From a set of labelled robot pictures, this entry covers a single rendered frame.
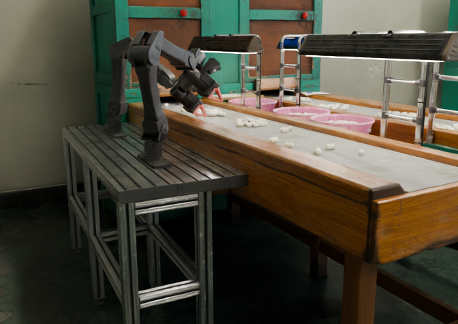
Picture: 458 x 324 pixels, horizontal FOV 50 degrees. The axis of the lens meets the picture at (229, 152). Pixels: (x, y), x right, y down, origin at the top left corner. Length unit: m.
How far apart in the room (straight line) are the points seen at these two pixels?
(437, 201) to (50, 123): 2.74
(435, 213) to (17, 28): 2.82
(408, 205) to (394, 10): 3.69
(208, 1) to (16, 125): 1.51
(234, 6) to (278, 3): 0.31
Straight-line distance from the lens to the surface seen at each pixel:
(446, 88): 4.84
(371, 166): 1.47
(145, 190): 1.49
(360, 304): 1.32
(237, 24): 3.00
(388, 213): 1.20
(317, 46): 1.75
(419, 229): 1.29
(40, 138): 3.55
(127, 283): 1.58
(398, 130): 2.11
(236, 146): 1.66
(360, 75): 4.60
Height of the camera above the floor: 1.10
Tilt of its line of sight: 13 degrees down
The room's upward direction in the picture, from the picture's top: straight up
